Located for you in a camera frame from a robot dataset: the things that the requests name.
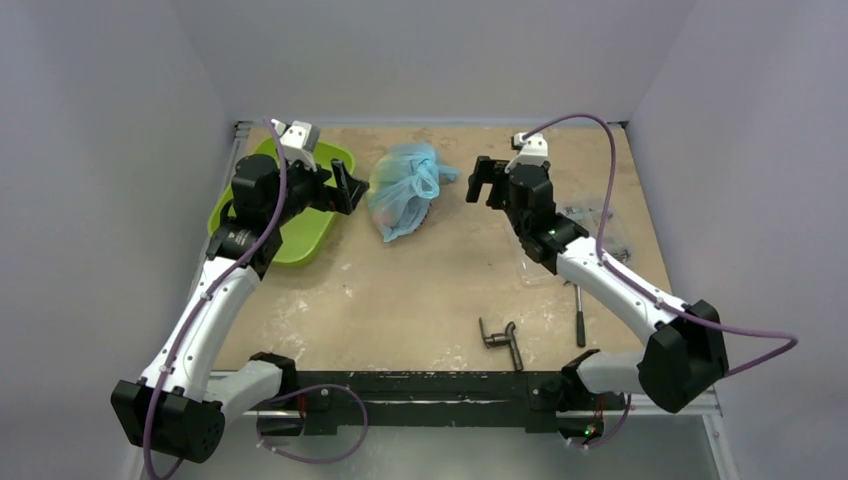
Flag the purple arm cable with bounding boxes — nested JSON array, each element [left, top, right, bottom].
[[520, 113, 800, 379], [141, 117, 290, 480]]

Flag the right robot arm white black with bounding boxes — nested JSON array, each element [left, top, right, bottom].
[[466, 156, 729, 413]]

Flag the clear plastic screw box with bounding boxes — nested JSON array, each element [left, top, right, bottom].
[[511, 199, 634, 287]]

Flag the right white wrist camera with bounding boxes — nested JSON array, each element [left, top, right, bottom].
[[505, 132, 548, 173]]

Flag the dark metal clamp bracket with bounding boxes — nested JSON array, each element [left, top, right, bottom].
[[478, 317, 525, 372]]

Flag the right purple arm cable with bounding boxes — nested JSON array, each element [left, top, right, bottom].
[[520, 113, 800, 379]]

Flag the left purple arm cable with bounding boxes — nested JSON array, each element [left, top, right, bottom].
[[141, 117, 290, 480]]

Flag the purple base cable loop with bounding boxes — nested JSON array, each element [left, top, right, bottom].
[[256, 384, 370, 466]]

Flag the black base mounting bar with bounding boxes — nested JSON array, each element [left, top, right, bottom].
[[253, 371, 625, 437]]

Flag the light blue plastic bag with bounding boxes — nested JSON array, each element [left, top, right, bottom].
[[367, 143, 459, 243]]

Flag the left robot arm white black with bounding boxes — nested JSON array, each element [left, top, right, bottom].
[[110, 154, 369, 476]]

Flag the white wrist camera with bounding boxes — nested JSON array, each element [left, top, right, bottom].
[[505, 132, 548, 173], [270, 119, 321, 171]]

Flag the small black-handled hammer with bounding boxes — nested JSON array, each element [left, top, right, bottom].
[[564, 281, 587, 348]]

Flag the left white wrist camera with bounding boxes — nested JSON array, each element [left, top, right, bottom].
[[270, 119, 321, 171]]

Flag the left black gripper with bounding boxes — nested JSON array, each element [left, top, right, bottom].
[[267, 153, 367, 227]]

